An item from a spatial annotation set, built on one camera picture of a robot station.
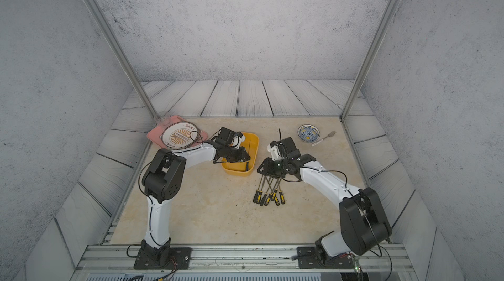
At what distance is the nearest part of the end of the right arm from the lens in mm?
624

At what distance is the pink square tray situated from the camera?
112 cm

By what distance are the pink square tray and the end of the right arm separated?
631 mm
